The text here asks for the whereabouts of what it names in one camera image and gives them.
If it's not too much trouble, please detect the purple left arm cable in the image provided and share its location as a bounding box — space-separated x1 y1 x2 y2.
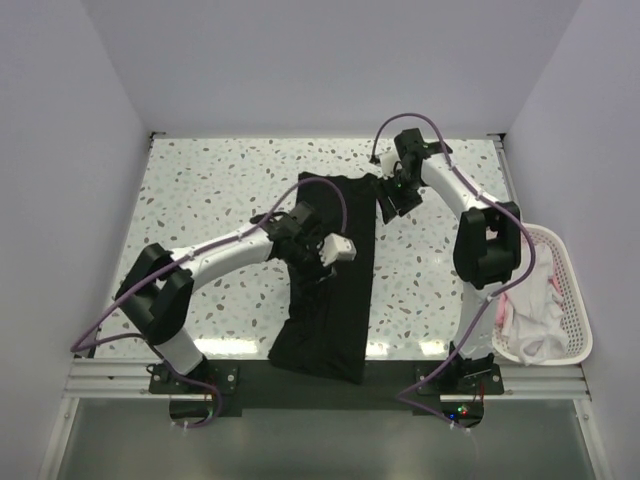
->
69 177 351 431

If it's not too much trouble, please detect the white t-shirt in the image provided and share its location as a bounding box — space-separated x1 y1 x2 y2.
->
496 244 569 365

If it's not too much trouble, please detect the black t-shirt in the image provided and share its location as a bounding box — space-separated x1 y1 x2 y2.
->
268 174 377 384

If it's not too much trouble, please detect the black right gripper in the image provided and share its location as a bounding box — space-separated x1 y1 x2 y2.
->
371 170 424 224

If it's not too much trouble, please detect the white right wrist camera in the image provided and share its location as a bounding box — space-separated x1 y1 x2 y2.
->
379 150 402 178

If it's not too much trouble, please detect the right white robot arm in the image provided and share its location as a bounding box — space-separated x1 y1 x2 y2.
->
370 128 521 393

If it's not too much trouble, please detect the white plastic laundry basket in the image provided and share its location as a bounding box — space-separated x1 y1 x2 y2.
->
492 224 593 366

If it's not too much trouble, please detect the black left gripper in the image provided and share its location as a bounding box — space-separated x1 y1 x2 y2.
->
284 239 336 299

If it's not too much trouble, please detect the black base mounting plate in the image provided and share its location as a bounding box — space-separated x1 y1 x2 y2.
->
146 360 505 427

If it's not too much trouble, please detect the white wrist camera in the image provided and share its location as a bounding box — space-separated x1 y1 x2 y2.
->
379 150 402 178
319 233 357 266

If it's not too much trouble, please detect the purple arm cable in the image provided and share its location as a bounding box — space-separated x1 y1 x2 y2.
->
69 177 351 431
369 112 539 426

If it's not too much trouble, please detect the aluminium front rail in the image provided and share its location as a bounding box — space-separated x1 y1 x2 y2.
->
63 359 590 402

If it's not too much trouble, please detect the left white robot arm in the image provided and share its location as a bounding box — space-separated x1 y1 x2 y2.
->
116 202 356 392

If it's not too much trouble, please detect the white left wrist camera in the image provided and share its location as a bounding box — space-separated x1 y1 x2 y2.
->
319 233 357 266

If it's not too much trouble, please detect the pink t-shirt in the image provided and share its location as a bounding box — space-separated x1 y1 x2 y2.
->
496 271 564 341

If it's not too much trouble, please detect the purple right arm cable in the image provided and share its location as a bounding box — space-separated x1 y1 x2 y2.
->
369 112 539 426

